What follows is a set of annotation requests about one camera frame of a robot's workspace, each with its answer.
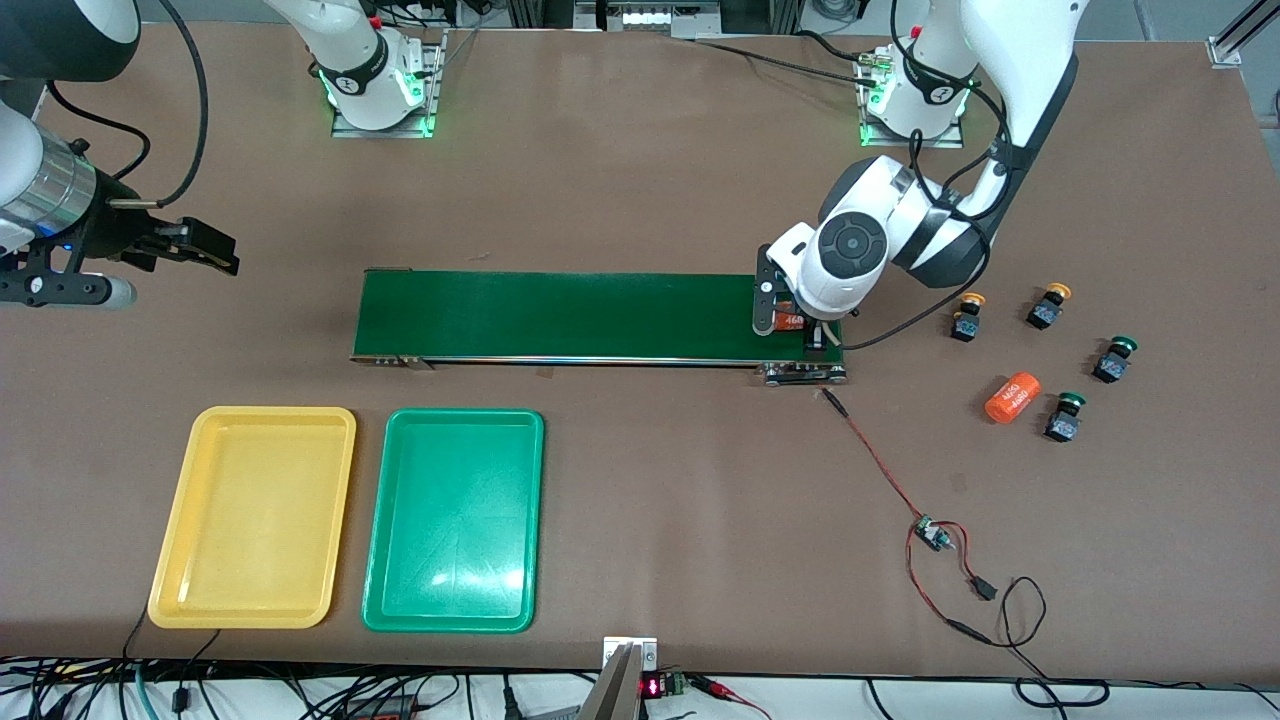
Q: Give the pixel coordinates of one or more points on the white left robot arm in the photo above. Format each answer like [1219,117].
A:
[850,250]

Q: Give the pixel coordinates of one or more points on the grey metal camera mount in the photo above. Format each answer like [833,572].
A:
[612,690]

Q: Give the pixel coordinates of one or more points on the small red LED display module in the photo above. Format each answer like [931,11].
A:
[652,687]

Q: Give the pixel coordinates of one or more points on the red clip lead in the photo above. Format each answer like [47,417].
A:
[712,686]

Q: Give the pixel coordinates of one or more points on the dark frame with white light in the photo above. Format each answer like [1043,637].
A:
[650,18]

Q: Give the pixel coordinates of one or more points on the yellow push button switch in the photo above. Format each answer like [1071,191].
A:
[966,325]
[1043,314]

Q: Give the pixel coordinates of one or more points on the aluminium corner profile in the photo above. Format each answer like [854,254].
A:
[1225,50]

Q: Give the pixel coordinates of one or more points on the orange cylinder with 4680 print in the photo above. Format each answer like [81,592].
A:
[790,320]
[1012,398]

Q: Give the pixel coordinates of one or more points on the green push button switch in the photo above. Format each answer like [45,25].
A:
[1062,425]
[1108,366]

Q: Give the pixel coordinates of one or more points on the green conveyor belt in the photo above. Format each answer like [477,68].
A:
[560,315]

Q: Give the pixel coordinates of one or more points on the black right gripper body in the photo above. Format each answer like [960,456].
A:
[108,229]

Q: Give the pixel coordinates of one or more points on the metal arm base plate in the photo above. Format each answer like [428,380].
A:
[915,143]
[385,131]

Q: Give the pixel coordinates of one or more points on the yellow plastic tray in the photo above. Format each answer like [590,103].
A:
[250,510]

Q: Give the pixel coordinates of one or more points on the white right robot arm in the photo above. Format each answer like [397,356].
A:
[360,80]

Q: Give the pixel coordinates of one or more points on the green plastic tray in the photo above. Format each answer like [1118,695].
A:
[455,520]

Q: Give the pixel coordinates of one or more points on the small circuit board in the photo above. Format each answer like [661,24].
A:
[935,535]

